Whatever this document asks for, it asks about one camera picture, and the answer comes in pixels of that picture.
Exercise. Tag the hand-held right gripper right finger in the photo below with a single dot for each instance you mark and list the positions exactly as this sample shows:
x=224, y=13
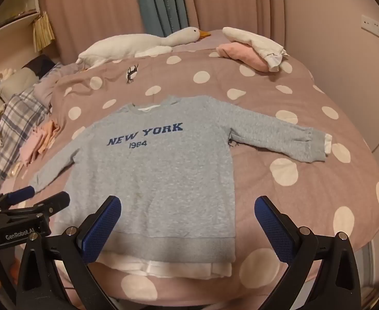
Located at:
x=273, y=229

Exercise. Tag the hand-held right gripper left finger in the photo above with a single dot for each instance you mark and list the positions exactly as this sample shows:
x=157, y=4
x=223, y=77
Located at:
x=104, y=229

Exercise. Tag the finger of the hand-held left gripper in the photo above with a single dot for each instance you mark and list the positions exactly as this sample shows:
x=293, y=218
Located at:
x=21, y=193
x=57, y=200

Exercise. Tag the grey sweatshirt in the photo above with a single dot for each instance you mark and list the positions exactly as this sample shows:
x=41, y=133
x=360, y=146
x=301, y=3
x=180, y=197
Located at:
x=176, y=174

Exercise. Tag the light pink folded clothes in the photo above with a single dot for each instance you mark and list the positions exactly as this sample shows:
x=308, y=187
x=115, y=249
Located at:
x=31, y=148

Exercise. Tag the plaid cloth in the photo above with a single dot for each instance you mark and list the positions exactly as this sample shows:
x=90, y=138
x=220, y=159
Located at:
x=15, y=116

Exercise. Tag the grey pillow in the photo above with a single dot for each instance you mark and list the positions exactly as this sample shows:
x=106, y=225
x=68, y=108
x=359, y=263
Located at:
x=17, y=80

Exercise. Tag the pink polka dot blanket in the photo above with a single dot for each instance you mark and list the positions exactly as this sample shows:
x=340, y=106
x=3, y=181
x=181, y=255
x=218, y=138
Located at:
x=289, y=109

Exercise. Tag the lilac quilt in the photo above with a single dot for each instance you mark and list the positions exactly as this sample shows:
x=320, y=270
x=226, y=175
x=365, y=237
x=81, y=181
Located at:
x=60, y=74

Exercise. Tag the dark cloth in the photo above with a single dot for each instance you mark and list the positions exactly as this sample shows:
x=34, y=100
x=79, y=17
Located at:
x=41, y=64

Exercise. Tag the straw tassel decoration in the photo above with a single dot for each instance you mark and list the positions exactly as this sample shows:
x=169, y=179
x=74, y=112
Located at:
x=42, y=34

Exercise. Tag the white goose plush toy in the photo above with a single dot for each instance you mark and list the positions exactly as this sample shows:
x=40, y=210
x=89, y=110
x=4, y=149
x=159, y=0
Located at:
x=118, y=46

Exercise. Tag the folded pink garment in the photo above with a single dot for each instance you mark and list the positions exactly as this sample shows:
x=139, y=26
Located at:
x=238, y=53

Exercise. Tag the folded white garment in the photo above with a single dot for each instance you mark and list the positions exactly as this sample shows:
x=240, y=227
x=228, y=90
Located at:
x=254, y=40

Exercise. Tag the pink curtain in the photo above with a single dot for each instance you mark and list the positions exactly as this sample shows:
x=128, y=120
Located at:
x=89, y=6

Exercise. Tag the blue curtain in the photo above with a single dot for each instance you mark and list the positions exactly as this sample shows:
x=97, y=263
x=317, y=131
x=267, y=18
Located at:
x=160, y=0

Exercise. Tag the white wall socket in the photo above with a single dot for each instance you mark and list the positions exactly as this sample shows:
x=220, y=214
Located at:
x=375, y=25

